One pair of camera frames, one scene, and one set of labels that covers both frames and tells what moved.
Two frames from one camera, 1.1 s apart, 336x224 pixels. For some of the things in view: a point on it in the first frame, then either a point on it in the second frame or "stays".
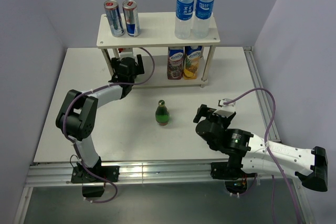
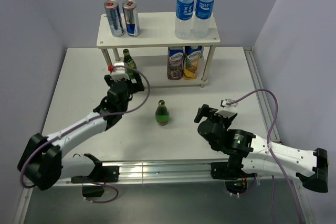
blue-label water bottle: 204,8 stays
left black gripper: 139,68 -> 138,87
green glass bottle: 162,114 stays
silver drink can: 130,11 stays
